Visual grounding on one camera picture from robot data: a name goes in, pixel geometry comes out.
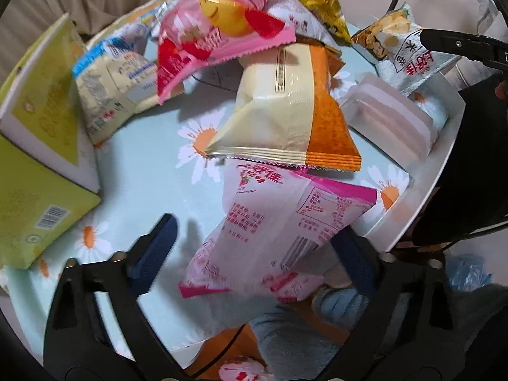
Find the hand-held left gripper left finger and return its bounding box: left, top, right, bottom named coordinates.
left=43, top=213, right=187, bottom=381

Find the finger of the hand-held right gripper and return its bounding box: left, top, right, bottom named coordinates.
left=420, top=28, right=508, bottom=73

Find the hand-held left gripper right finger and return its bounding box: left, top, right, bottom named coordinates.
left=317, top=226, right=466, bottom=381

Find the silver chips snack packet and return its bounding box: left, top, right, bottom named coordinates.
left=351, top=3, right=464, bottom=97

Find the pink white snack packet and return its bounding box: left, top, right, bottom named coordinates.
left=178, top=162, right=378, bottom=303

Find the gold snack packet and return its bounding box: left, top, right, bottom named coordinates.
left=277, top=0, right=353, bottom=45

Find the yellow green cardboard box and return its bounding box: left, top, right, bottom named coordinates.
left=0, top=13, right=102, bottom=271

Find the blue cream snack packet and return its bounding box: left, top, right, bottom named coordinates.
left=72, top=35, right=160, bottom=146

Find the cream orange snack packet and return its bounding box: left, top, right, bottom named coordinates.
left=205, top=43, right=363, bottom=172

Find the red pink snack packet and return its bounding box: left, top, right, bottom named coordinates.
left=156, top=8, right=297, bottom=106

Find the pink striped yellow packet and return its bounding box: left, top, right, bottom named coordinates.
left=197, top=0, right=283, bottom=37

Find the daisy print tablecloth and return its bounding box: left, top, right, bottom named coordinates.
left=3, top=28, right=454, bottom=366

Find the person's grey trouser leg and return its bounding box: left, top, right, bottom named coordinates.
left=249, top=285, right=360, bottom=381

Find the pink white plastic tray pack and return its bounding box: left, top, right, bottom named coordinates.
left=340, top=72, right=434, bottom=160

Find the blue plastic bag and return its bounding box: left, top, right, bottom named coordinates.
left=444, top=253, right=498, bottom=299

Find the dark cloth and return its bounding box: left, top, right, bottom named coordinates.
left=411, top=75, right=508, bottom=249

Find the pink packet with red label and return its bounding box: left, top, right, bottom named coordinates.
left=217, top=356, right=271, bottom=381

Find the small silver snack packet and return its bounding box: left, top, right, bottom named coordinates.
left=138, top=0, right=176, bottom=39

